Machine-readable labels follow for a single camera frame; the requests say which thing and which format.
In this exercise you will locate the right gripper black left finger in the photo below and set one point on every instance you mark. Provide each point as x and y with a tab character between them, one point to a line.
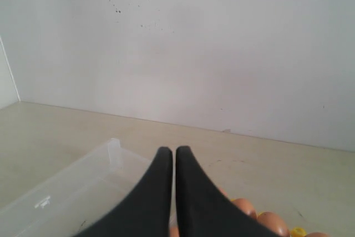
145	211

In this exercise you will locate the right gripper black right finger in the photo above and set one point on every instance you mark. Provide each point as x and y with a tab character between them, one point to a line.
202	210

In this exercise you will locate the yellow plastic egg tray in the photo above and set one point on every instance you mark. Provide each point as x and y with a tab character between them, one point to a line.
297	232

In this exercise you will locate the brown egg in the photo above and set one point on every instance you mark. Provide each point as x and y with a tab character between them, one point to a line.
174	232

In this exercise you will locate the clear plastic bin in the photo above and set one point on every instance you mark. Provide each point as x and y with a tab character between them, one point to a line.
77	196

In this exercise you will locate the brown egg placed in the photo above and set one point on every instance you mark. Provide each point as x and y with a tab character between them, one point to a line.
245	206
317	234
274	223

